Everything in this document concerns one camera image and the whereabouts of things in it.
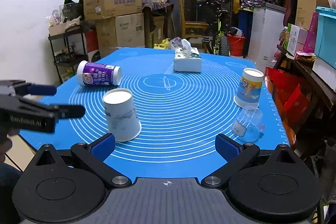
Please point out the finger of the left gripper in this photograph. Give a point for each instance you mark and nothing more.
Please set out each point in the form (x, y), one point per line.
(71, 111)
(41, 90)

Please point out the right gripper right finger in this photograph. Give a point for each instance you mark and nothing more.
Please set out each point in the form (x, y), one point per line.
(238, 156)

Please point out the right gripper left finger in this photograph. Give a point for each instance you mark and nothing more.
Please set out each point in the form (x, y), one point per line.
(91, 157)

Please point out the white printed paper cup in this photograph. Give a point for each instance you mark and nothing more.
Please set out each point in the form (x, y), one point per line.
(121, 115)

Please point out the yellow blue paper cup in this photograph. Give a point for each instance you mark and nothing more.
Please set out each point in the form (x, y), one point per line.
(249, 89)

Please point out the person's left hand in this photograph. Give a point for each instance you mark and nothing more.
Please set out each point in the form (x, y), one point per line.
(6, 143)

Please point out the black metal shelf rack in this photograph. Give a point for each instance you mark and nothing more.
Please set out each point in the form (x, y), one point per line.
(67, 57)

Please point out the purple white canister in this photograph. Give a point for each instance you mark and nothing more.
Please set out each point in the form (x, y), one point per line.
(94, 74)

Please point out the blue silicone baking mat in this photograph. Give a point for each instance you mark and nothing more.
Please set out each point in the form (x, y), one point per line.
(180, 113)

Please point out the white tissue box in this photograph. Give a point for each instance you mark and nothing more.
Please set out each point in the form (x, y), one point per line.
(187, 58)

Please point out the lower cardboard box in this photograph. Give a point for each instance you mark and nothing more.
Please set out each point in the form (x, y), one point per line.
(119, 32)

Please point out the red plastic bucket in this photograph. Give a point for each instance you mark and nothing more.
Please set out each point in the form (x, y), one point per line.
(236, 45)

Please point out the white green product box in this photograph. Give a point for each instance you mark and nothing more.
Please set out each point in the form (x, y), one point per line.
(292, 38)

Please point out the wooden chair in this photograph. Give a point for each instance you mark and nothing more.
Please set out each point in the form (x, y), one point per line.
(190, 26)

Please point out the teal plastic storage bin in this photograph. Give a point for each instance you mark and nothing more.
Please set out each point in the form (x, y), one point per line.
(325, 46)

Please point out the white chest freezer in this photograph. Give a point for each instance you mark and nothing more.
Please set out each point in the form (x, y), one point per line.
(267, 25)

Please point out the green black bicycle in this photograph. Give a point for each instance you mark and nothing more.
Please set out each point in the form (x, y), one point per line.
(216, 39)

